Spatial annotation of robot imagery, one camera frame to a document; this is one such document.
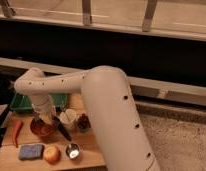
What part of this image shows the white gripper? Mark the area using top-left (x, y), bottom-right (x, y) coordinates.
top-left (31, 96), bottom-right (56, 125)

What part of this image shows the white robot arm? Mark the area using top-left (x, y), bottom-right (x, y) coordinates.
top-left (14, 66), bottom-right (161, 171)

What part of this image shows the glass bowl of red berries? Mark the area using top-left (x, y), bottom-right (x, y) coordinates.
top-left (77, 114), bottom-right (91, 132)

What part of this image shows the white spoon in cup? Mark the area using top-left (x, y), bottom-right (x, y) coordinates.
top-left (60, 106), bottom-right (70, 122)

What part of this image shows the white cup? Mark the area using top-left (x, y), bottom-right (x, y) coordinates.
top-left (59, 109), bottom-right (77, 130)

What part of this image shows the green plastic tray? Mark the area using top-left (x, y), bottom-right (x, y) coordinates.
top-left (10, 93), bottom-right (68, 113)

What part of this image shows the red chili pepper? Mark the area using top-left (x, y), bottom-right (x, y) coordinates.
top-left (12, 120), bottom-right (23, 147)

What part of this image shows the orange apple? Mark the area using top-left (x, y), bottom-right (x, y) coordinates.
top-left (43, 145), bottom-right (60, 163)

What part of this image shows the blue sponge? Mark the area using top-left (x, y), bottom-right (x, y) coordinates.
top-left (19, 144), bottom-right (44, 160)

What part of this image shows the small metal cup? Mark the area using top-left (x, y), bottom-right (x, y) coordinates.
top-left (66, 143), bottom-right (80, 160)

